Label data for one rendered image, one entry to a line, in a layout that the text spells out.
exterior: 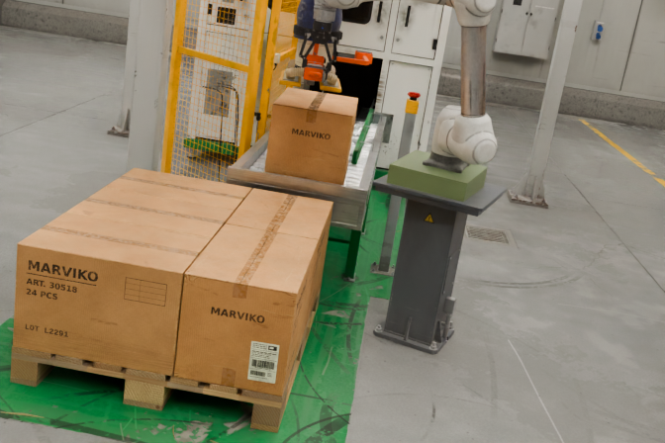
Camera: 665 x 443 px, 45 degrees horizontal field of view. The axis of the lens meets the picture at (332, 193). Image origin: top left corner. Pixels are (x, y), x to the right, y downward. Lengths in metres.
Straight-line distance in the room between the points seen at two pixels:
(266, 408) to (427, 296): 1.10
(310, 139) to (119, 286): 1.44
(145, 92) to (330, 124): 1.30
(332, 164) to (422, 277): 0.74
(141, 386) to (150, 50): 2.29
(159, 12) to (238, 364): 2.43
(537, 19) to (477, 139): 9.30
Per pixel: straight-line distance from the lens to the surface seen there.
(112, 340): 3.02
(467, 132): 3.39
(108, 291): 2.95
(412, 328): 3.82
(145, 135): 4.85
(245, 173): 3.99
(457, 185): 3.47
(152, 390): 3.05
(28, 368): 3.19
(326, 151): 3.98
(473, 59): 3.34
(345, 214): 3.97
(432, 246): 3.67
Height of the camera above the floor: 1.62
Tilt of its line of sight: 15 degrees down
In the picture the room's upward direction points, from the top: 9 degrees clockwise
